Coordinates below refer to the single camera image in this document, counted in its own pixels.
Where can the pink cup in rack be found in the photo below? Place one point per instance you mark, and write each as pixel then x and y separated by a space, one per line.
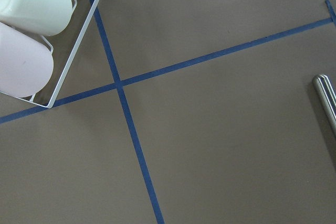
pixel 26 65

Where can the white cup in rack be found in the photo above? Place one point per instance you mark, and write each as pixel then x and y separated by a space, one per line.
pixel 43 17

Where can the steel muddler black tip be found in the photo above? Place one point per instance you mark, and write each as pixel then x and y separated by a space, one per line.
pixel 326 94

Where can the white wire cup rack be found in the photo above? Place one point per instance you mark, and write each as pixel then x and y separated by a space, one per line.
pixel 63 47

